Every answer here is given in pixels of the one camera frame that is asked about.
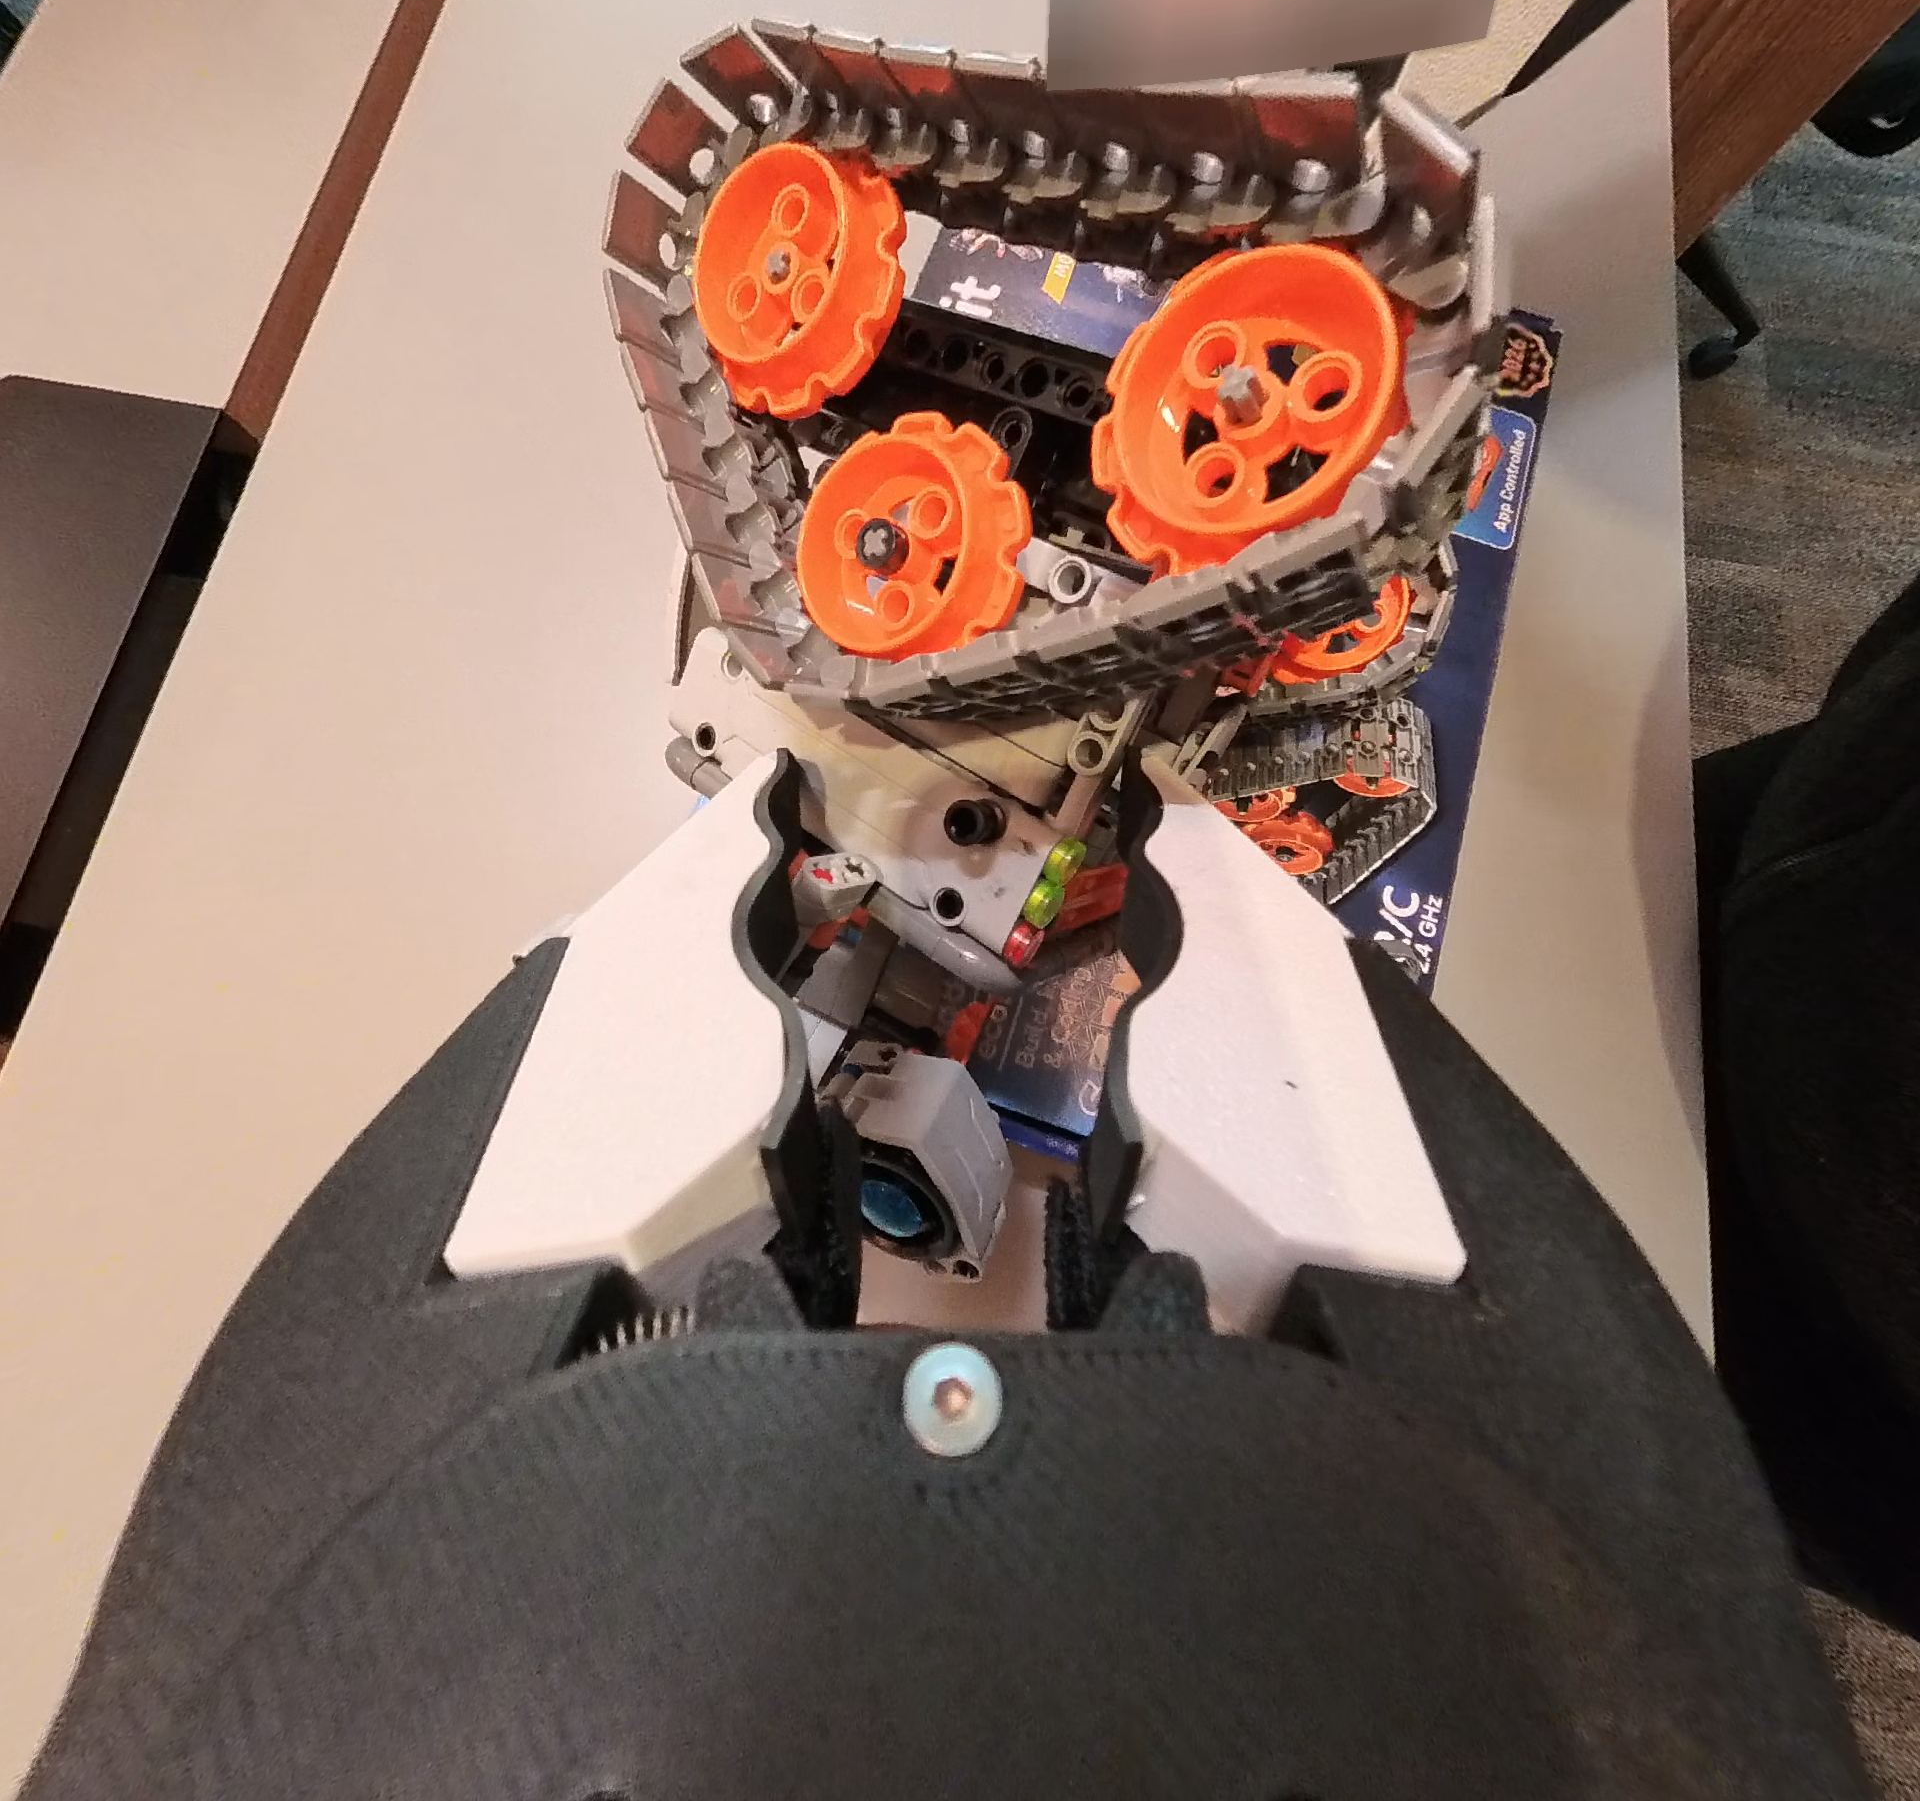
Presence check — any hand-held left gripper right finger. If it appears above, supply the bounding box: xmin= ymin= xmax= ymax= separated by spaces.
xmin=1114 ymin=782 xmax=1474 ymax=1293

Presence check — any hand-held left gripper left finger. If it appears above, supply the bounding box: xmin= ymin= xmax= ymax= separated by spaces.
xmin=441 ymin=777 xmax=819 ymax=1289

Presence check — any blue robot kit box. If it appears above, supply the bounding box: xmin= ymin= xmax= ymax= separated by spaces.
xmin=961 ymin=228 xmax=1573 ymax=1133

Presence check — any tracked building-block toy robot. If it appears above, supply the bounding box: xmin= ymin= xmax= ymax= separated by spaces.
xmin=599 ymin=15 xmax=1496 ymax=1276

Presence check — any grey desk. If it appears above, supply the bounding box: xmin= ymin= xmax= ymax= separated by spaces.
xmin=0 ymin=0 xmax=1720 ymax=1801

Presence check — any dark brown desk pad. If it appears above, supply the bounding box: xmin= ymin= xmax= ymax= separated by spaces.
xmin=0 ymin=376 xmax=230 ymax=938

